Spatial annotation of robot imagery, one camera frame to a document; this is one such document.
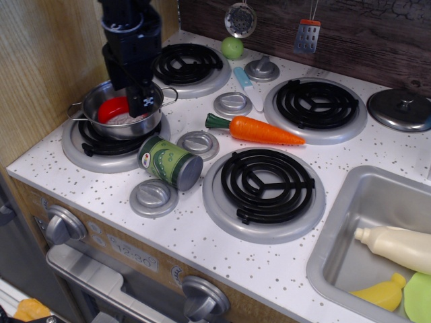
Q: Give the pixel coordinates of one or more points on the silver stovetop knob front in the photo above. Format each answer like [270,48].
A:
[153,199]

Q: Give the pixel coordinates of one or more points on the silver stovetop knob middle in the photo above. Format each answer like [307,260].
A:
[200,143]

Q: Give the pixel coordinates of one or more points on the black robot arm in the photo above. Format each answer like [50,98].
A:
[128,12]

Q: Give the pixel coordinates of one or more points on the red and white toy sushi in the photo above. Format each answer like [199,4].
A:
[115,111]

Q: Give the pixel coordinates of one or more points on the front right black burner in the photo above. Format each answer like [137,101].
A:
[263,196]

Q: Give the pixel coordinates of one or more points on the oven clock display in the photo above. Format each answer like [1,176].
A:
[135,254]

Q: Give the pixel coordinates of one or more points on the green toy apple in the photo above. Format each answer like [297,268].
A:
[232,48]

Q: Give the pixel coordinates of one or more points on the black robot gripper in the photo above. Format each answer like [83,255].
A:
[129,54]

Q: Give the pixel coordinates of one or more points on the right oven front knob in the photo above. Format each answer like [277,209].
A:
[205,302]

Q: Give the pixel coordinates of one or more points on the back left black burner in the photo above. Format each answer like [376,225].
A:
[193,70]

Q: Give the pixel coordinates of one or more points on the steel pot lid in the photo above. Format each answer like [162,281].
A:
[400,110]

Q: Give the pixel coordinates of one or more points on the silver stovetop knob upper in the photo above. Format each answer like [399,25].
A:
[232,104]

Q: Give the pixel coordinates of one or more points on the hanging orange handled spatula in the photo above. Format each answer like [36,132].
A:
[308,32]

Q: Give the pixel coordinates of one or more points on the cream toy bottle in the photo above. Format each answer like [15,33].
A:
[405,247]

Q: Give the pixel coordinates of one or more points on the oven knob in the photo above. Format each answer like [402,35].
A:
[63,226]
[205,302]

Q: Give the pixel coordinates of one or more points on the orange object bottom left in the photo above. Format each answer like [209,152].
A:
[31,309]

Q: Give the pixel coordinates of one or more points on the steel sink basin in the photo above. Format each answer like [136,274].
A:
[339,264]

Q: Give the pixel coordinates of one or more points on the silver stovetop knob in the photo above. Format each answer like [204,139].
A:
[200,143]
[232,104]
[153,199]
[262,70]

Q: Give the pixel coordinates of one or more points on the orange toy carrot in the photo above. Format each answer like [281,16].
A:
[256,131]

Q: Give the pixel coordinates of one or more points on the blue handled toy knife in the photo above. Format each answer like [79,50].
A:
[249,89]

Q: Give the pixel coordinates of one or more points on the silver stovetop knob back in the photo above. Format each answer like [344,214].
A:
[262,70]

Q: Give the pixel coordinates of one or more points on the left oven front knob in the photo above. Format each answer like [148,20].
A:
[63,226]

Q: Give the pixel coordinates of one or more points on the yellow toy bottle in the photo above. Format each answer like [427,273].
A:
[386,294]

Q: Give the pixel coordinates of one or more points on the small steel pot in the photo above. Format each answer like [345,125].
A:
[87,110]

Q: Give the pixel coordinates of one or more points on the green pea can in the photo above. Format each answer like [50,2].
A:
[169,163]

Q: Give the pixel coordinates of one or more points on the light green toy plate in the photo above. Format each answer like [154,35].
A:
[416,295]

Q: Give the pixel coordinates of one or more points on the hanging steel skimmer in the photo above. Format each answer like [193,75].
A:
[240,20]

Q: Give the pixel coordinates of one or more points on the silver oven door handle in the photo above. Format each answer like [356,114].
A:
[101,281]

